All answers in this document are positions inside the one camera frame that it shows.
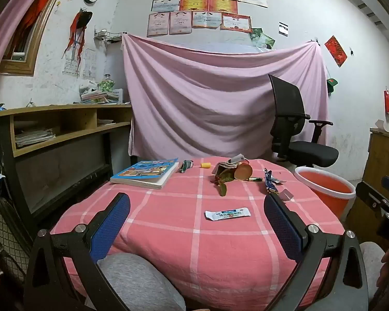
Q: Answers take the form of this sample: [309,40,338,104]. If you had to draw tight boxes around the pink checkered tablecloth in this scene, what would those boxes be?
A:
[50,158,346,310]

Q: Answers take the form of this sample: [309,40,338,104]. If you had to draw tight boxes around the wooden window frame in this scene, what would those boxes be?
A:
[0,0,73,76]

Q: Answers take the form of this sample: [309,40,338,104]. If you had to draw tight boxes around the wooden cabinet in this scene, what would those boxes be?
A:
[360,128,389,201]

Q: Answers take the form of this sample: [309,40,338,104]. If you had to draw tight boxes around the wire wall rack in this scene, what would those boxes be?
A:
[94,30,128,43]

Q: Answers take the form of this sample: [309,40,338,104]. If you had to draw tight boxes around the pink hanging sheet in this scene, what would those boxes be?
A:
[121,33,330,160]

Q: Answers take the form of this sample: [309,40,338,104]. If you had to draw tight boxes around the person's left leg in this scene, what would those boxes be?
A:
[97,253,186,311]

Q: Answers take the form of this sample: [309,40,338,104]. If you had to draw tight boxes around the black office chair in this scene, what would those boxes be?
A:
[268,74,339,168]

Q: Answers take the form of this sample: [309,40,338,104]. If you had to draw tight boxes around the leafy plant sprig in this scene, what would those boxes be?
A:
[210,168,239,197]

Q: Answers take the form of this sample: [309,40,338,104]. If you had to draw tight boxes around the white plastic bag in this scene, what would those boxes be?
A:
[79,82,99,95]

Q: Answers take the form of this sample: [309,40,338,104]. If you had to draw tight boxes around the brown checkered bag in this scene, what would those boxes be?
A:
[0,197,31,286]

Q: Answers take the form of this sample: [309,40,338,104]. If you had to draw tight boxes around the green wall photos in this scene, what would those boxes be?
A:
[249,27,276,51]

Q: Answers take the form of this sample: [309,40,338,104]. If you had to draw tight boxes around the red diamond wall poster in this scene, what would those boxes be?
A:
[324,35,348,68]

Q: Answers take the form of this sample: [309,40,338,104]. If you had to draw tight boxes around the pink curtain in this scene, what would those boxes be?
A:
[0,0,60,88]

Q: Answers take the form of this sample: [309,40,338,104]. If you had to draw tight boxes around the large pile of papers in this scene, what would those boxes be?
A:
[15,128,56,148]

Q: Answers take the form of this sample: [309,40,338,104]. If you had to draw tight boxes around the stack of books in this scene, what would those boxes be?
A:
[80,91,120,105]

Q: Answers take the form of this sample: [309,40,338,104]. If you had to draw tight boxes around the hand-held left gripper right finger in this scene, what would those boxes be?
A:
[263,193,369,311]

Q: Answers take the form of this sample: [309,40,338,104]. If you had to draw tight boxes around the person's right hand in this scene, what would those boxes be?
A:
[375,244,389,299]

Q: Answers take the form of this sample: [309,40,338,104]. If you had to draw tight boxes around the blue wrapper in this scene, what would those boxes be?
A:
[263,168,284,192]

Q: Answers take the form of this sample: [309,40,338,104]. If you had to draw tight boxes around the paper wall calendar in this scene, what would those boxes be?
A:
[63,48,97,78]

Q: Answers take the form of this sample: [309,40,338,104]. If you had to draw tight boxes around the blue illustrated book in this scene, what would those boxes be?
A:
[110,158,179,189]

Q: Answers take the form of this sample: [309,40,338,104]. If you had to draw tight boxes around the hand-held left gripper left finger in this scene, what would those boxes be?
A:
[24,193,133,311]

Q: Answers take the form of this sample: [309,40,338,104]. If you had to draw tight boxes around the glass jar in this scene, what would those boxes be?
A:
[98,73,115,93]

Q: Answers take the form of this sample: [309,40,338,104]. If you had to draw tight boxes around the white snack wrapper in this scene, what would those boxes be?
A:
[204,208,251,221]

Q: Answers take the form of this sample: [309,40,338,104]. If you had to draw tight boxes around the wooden desk with shelf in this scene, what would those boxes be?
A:
[0,104,133,221]

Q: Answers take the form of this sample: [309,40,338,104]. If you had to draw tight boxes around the orange bucket with white rim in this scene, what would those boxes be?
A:
[293,166,356,221]

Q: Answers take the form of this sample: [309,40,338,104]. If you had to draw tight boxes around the group of wall certificates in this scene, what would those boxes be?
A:
[147,0,269,37]

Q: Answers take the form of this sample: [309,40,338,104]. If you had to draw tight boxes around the red tassel wall decoration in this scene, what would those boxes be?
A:
[62,8,93,68]

